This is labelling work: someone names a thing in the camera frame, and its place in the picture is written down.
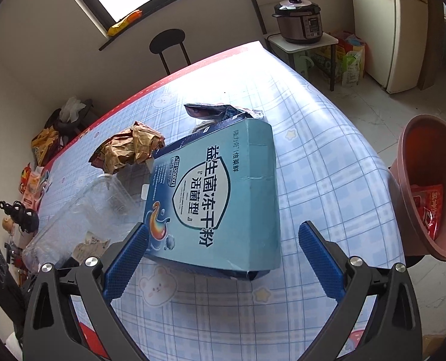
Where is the green white bag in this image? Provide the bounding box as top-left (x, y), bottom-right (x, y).
top-left (336, 32), bottom-right (367, 87)

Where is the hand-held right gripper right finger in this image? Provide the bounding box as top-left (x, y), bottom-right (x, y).
top-left (298, 221), bottom-right (423, 361)

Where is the black round-back chair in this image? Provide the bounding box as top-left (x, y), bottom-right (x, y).
top-left (150, 29), bottom-right (191, 76)

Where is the clear plastic container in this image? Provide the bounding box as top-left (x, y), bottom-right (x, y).
top-left (22, 175), bottom-right (133, 271)

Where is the dark blue foil wrapper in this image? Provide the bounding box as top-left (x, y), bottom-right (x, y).
top-left (183, 103), bottom-right (265, 123)

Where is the cream refrigerator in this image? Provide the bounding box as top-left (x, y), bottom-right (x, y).
top-left (349, 0), bottom-right (445, 94)

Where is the blue cardboard box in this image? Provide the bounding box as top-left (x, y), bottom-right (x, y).
top-left (142, 118), bottom-right (282, 282)

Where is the yellow snack packet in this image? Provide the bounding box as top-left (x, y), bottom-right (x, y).
top-left (107, 10), bottom-right (143, 36)

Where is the crumpled brown paper bag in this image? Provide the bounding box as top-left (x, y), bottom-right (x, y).
top-left (88, 121), bottom-right (166, 175)

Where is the black gourd figurine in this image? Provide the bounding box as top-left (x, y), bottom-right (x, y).
top-left (0, 200), bottom-right (40, 234)

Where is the pile of snack packets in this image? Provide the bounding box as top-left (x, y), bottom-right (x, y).
top-left (18, 163), bottom-right (51, 212)

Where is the red packet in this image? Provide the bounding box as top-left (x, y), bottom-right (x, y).
top-left (410, 184), bottom-right (445, 239)

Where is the small white table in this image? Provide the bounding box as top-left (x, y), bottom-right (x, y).
top-left (266, 32), bottom-right (339, 91)

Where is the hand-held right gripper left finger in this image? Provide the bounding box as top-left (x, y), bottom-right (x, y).
top-left (22, 222), bottom-right (150, 361)

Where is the yellow snack bag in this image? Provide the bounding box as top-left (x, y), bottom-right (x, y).
top-left (31, 126), bottom-right (60, 167)

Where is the dark bag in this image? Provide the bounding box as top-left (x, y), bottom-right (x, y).
top-left (44, 100), bottom-right (94, 144)

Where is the white crumpled plastic bag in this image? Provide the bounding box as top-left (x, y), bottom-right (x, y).
top-left (59, 97), bottom-right (87, 122)

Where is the silver pressure cooker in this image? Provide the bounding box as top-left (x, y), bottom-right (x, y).
top-left (272, 0), bottom-right (323, 45)

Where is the blue plaid tablecloth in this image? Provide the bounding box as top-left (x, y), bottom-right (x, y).
top-left (22, 41), bottom-right (408, 361)

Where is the brown plastic basin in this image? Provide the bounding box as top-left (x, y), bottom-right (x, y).
top-left (389, 115), bottom-right (446, 262)

